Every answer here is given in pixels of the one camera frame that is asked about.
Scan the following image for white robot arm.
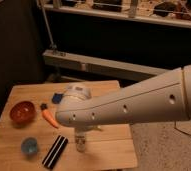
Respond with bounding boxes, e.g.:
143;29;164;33
56;65;191;129

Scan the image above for small clear bottle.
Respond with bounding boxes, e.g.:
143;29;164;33
75;132;86;152

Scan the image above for wooden table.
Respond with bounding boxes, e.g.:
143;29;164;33
0;83;138;171

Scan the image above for black white striped block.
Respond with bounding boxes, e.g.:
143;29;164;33
42;135;68;169

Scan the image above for blue small object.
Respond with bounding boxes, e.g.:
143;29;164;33
52;93;63;104

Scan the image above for orange toy carrot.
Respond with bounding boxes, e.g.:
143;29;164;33
40;103;59;129

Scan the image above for small blue bowl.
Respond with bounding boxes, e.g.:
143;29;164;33
21;137;38;155

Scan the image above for red bowl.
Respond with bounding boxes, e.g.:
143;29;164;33
9;101;36;124

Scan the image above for black floor cable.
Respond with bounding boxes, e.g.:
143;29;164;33
174;120;191;143

